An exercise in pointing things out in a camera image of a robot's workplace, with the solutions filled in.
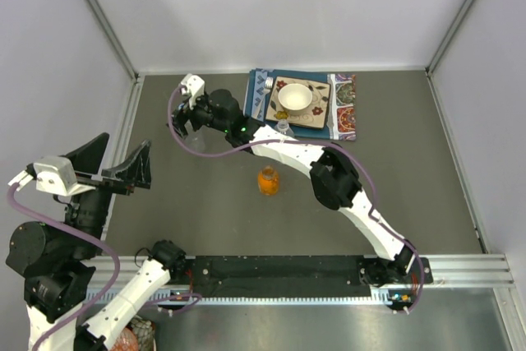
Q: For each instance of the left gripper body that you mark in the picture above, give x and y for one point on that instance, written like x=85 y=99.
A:
x=108 y=186

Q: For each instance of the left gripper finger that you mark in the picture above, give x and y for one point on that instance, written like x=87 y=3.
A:
x=87 y=159
x=134 y=171

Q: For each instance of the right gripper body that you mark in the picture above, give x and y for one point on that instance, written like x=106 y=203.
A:
x=198 y=116

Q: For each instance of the clear plastic bottle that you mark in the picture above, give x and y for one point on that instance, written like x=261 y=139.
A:
x=196 y=142
x=283 y=127

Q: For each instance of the orange juice bottle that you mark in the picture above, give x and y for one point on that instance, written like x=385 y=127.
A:
x=268 y=181

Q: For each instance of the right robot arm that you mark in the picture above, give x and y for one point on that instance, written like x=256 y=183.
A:
x=333 y=172

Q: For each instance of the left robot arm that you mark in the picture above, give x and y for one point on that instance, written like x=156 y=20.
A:
x=61 y=255

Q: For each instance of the silver fork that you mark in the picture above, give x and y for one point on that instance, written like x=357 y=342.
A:
x=264 y=91

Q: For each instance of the cream bowl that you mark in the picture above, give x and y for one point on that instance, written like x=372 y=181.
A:
x=295 y=98

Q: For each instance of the square floral plate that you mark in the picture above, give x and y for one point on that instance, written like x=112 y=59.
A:
x=313 y=116

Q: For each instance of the blue patterned placemat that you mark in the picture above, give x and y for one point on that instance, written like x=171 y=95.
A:
x=340 y=124

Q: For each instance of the stacked patterned bowls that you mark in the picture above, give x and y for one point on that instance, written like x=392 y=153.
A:
x=138 y=335

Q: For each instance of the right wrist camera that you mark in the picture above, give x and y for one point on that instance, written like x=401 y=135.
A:
x=193 y=86

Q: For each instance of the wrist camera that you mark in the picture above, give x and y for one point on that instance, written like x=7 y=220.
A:
x=193 y=86
x=54 y=175

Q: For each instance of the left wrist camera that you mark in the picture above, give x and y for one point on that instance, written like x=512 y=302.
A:
x=54 y=175

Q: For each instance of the aluminium frame rail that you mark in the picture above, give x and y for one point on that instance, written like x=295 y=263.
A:
x=448 y=271

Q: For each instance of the grey cable duct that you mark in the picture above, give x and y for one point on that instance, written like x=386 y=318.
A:
x=374 y=297

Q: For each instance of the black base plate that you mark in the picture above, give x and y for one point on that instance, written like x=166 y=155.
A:
x=292 y=276

